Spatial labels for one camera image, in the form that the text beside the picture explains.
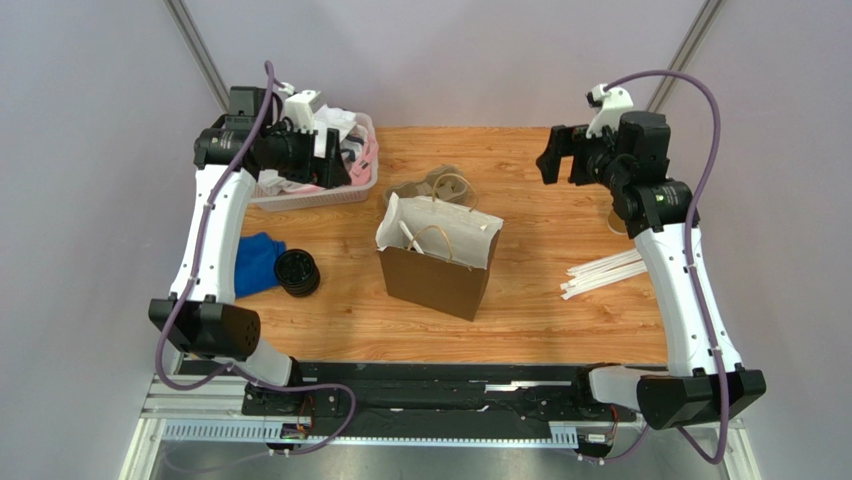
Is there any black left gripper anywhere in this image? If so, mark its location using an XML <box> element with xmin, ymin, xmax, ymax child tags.
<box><xmin>260</xmin><ymin>122</ymin><xmax>351</xmax><ymax>188</ymax></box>

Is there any brown paper bag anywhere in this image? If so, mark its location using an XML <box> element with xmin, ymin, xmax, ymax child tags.
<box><xmin>375</xmin><ymin>195</ymin><xmax>504</xmax><ymax>321</ymax></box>

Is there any white straw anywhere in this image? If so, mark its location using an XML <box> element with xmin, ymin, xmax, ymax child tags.
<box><xmin>566</xmin><ymin>249</ymin><xmax>641</xmax><ymax>277</ymax></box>
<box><xmin>398</xmin><ymin>220</ymin><xmax>424</xmax><ymax>254</ymax></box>
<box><xmin>560</xmin><ymin>260</ymin><xmax>647</xmax><ymax>300</ymax></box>

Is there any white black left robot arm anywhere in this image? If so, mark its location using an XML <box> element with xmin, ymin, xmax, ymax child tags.
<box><xmin>148</xmin><ymin>87</ymin><xmax>351</xmax><ymax>387</ymax></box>

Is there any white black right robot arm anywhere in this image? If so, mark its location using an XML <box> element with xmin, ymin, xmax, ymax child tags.
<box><xmin>536</xmin><ymin>111</ymin><xmax>767</xmax><ymax>430</ymax></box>

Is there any white plastic basket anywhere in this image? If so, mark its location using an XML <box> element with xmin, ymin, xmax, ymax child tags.
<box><xmin>249</xmin><ymin>112</ymin><xmax>379</xmax><ymax>212</ymax></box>

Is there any pink white item in basket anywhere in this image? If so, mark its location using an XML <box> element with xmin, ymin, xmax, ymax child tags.
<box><xmin>257</xmin><ymin>126</ymin><xmax>378</xmax><ymax>196</ymax></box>

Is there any crumpled white paper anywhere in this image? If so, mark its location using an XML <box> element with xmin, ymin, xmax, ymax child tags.
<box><xmin>314</xmin><ymin>105</ymin><xmax>357</xmax><ymax>158</ymax></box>

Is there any stack of paper cups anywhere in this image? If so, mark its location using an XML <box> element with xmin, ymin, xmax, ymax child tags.
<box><xmin>607</xmin><ymin>209</ymin><xmax>627</xmax><ymax>235</ymax></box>

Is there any cardboard cup carrier tray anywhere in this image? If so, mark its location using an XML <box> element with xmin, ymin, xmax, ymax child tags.
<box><xmin>382</xmin><ymin>165</ymin><xmax>470</xmax><ymax>207</ymax></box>

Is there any blue folded cloth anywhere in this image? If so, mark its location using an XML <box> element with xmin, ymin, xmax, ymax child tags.
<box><xmin>234</xmin><ymin>232</ymin><xmax>287</xmax><ymax>299</ymax></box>

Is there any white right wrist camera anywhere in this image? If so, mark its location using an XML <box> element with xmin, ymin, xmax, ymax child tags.
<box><xmin>586</xmin><ymin>84</ymin><xmax>634</xmax><ymax>139</ymax></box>

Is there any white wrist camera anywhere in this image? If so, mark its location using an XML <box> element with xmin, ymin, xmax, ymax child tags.
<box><xmin>586</xmin><ymin>84</ymin><xmax>634</xmax><ymax>139</ymax></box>
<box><xmin>275</xmin><ymin>81</ymin><xmax>324</xmax><ymax>131</ymax></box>

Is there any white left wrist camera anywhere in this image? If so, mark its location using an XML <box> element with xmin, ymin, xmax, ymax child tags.
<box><xmin>275</xmin><ymin>81</ymin><xmax>324</xmax><ymax>131</ymax></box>

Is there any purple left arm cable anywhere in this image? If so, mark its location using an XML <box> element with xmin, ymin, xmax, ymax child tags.
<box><xmin>154</xmin><ymin>60</ymin><xmax>357</xmax><ymax>457</ymax></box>

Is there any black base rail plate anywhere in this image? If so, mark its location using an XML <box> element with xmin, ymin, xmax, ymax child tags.
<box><xmin>179</xmin><ymin>359</ymin><xmax>667</xmax><ymax>441</ymax></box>

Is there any aluminium frame rail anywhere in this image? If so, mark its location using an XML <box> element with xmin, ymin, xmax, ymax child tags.
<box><xmin>121</xmin><ymin>377</ymin><xmax>761</xmax><ymax>479</ymax></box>

